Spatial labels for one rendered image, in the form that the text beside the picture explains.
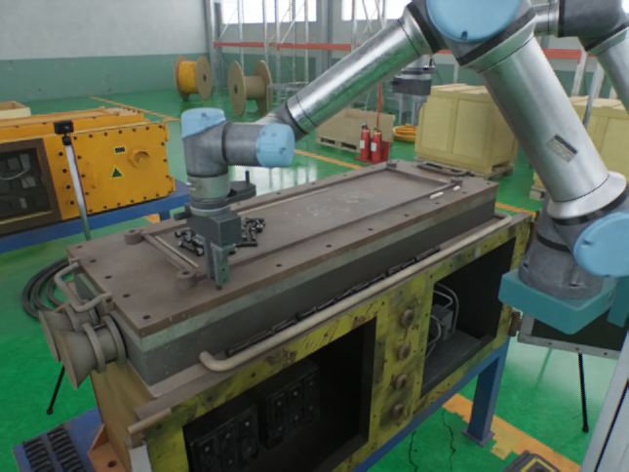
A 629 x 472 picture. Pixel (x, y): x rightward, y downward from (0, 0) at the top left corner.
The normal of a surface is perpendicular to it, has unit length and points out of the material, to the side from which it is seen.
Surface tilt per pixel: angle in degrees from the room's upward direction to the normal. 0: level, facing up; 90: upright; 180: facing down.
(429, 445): 0
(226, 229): 90
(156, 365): 90
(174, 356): 90
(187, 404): 90
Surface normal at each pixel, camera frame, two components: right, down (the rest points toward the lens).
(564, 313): -0.81, 0.24
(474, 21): -0.26, 0.31
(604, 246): -0.11, 0.50
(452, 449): 0.00, -0.91
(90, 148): 0.68, 0.30
